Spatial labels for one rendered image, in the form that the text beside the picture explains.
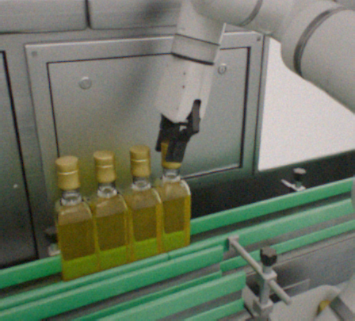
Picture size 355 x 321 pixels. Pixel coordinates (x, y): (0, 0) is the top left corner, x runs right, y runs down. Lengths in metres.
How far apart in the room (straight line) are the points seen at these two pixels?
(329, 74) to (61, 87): 0.46
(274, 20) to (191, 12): 0.12
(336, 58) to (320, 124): 0.64
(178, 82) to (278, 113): 0.38
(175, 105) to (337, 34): 0.28
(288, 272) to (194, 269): 0.24
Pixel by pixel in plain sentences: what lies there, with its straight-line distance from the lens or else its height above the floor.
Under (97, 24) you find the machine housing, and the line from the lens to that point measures 0.71.
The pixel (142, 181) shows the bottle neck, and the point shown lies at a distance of 0.65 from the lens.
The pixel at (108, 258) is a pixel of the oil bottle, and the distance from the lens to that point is 0.70.
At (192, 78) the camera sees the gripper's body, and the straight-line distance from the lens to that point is 0.59.
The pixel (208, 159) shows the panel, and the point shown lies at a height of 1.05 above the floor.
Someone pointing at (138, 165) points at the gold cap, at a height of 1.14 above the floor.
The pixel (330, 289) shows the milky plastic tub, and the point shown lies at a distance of 0.90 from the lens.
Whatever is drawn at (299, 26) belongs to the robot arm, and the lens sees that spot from 0.44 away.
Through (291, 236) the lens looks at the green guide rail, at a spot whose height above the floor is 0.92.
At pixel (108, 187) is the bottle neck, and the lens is 0.64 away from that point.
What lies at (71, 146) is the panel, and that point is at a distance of 0.75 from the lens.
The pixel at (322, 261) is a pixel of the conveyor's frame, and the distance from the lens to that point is 0.96.
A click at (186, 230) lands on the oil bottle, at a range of 0.73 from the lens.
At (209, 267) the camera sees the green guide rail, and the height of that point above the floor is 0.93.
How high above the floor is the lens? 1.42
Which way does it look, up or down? 22 degrees down
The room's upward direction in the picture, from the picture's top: straight up
